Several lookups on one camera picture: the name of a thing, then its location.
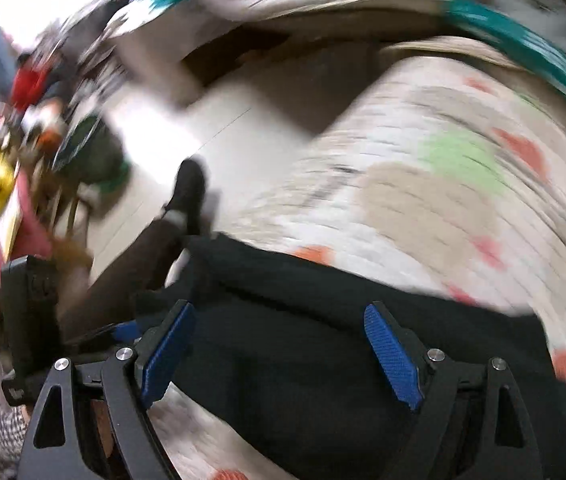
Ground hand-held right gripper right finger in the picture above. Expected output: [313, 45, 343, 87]
[364, 302, 545, 480]

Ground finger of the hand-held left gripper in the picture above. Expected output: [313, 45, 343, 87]
[65, 320, 144, 357]

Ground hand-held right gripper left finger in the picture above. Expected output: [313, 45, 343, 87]
[15, 300, 197, 480]

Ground black pants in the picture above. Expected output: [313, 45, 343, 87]
[135, 234, 566, 480]

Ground person's leg in brown trousers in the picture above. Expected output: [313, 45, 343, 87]
[59, 214, 190, 343]

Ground pink cloth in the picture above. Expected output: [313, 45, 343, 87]
[0, 170, 56, 273]

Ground person's black shoe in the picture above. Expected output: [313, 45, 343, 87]
[162, 157, 210, 237]

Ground dark green bag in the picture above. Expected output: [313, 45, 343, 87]
[52, 114, 132, 195]

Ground printed white quilted blanket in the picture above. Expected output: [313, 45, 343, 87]
[145, 35, 566, 480]

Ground red object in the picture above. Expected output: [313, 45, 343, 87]
[10, 62, 52, 111]

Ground teal patterned cloth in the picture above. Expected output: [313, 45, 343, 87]
[440, 0, 566, 111]

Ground beige cushion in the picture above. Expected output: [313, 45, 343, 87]
[202, 0, 464, 47]

